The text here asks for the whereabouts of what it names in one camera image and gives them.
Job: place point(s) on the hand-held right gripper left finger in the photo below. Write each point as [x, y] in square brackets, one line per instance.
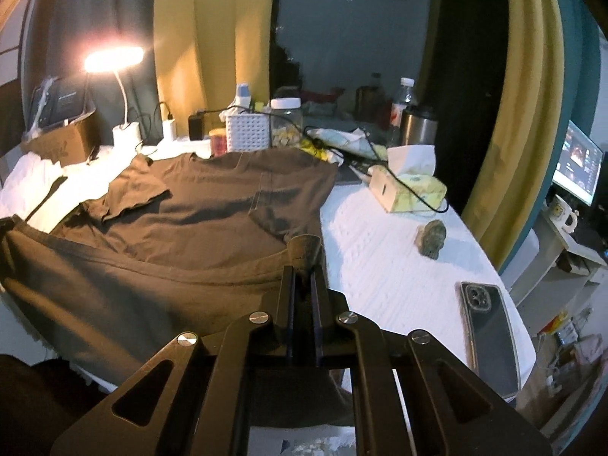
[290, 313]

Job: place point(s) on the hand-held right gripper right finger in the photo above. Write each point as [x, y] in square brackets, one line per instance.
[317, 313]

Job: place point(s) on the dark brown t-shirt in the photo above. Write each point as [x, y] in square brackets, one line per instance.
[190, 247]

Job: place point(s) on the white textured table cover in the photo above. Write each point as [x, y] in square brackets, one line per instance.
[380, 266]

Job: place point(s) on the grey stone figurine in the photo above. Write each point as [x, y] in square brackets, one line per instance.
[431, 240]

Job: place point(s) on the dark flat notebook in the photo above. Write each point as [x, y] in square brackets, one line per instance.
[351, 175]

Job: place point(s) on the wooden tissue box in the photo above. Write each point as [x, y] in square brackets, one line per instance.
[403, 192]

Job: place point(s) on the yellow snack packet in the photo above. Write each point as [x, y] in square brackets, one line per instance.
[319, 152]

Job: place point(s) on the smartphone in clear case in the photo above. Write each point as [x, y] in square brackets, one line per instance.
[489, 337]

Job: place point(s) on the pale green tissue packet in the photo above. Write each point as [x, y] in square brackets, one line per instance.
[342, 140]

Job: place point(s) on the red tin can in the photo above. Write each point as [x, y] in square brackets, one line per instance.
[218, 142]

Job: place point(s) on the glass jar with white lid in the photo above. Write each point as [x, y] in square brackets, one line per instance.
[286, 126]

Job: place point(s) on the white perforated plastic basket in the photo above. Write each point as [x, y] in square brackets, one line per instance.
[248, 130]

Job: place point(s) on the black charger plug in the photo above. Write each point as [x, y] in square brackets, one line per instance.
[195, 127]

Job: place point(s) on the stainless steel tumbler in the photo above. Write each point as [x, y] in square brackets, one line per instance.
[418, 126]

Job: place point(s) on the white charger plug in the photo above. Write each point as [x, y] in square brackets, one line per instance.
[169, 128]

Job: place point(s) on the blue-capped white bottle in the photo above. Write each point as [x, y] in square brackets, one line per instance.
[242, 95]

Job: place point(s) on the clear plastic water bottle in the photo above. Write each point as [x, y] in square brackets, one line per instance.
[401, 104]

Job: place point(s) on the white shelf unit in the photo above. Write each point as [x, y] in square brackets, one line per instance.
[546, 256]

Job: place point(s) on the white printed mug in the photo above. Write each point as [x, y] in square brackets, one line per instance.
[560, 213]

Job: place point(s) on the yellow curtain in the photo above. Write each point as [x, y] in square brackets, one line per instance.
[209, 47]
[517, 104]

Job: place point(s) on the brown cardboard box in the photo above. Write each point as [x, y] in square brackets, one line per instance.
[61, 145]

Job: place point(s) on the computer monitor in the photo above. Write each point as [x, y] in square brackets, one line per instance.
[577, 161]

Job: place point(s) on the white desk lamp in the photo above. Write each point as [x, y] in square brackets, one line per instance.
[114, 59]

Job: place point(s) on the tablet in plastic wrap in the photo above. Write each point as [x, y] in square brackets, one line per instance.
[61, 99]

